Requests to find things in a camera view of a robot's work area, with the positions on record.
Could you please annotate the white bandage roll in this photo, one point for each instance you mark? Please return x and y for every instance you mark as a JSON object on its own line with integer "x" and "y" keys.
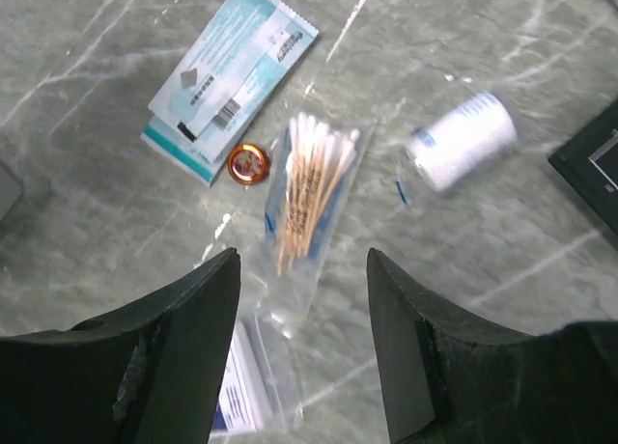
{"x": 453, "y": 146}

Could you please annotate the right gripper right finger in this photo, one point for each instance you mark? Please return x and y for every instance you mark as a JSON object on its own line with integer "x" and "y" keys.
{"x": 450, "y": 376}

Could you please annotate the grey plastic divided tray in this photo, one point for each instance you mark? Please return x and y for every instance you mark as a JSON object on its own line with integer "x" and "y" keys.
{"x": 10, "y": 189}

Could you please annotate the bag of cotton swabs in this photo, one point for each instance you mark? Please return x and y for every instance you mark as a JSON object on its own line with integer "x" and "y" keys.
{"x": 315, "y": 166}

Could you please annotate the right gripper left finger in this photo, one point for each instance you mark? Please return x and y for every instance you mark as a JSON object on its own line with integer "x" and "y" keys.
{"x": 147, "y": 372}

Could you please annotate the small orange balm tin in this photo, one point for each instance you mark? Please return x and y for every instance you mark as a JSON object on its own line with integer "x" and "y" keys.
{"x": 248, "y": 164}

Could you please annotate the black white chessboard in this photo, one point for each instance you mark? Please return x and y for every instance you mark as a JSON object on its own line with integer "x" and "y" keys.
{"x": 587, "y": 162}

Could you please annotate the small blue white packet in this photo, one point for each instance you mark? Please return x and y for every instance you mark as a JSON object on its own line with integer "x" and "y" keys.
{"x": 259, "y": 391}

